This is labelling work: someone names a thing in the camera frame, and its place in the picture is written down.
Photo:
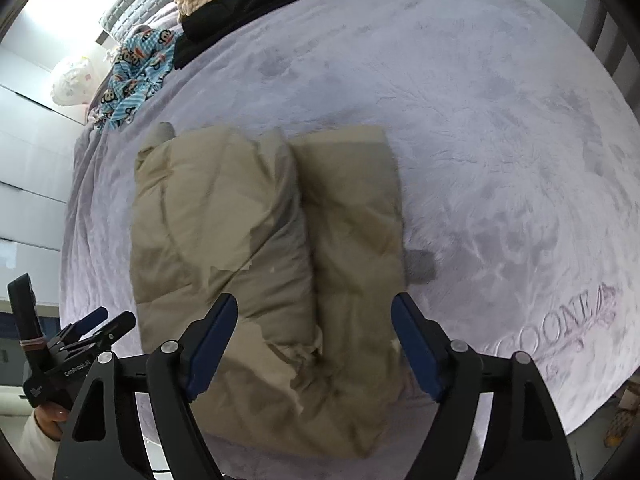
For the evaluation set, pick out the black garment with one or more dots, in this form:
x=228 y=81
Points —
x=250 y=2

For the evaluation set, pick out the patterned bag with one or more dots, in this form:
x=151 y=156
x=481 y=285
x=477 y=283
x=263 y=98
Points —
x=622 y=417

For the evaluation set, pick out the beige puffer jacket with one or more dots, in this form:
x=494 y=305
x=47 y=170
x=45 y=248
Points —
x=225 y=240

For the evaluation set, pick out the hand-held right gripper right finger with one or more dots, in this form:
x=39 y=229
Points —
x=420 y=347

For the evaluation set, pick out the lilac plush blanket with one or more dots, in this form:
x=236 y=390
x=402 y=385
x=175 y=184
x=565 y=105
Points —
x=475 y=150

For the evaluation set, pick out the white wardrobe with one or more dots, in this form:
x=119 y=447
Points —
x=30 y=170

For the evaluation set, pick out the grey quilted pillow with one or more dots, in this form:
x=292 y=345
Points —
x=132 y=7

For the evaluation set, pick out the person's left hand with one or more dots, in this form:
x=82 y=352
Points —
x=50 y=417

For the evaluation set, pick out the white plastic bag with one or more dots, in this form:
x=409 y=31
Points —
x=72 y=82

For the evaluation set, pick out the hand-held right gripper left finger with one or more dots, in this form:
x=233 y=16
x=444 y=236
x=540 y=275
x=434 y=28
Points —
x=210 y=345

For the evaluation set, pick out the person's left forearm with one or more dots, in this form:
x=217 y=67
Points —
x=37 y=452

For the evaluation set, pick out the blue monkey print cloth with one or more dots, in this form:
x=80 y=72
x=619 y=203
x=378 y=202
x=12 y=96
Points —
x=132 y=80

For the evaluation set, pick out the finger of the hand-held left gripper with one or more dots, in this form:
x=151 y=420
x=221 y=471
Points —
x=87 y=322
x=112 y=330

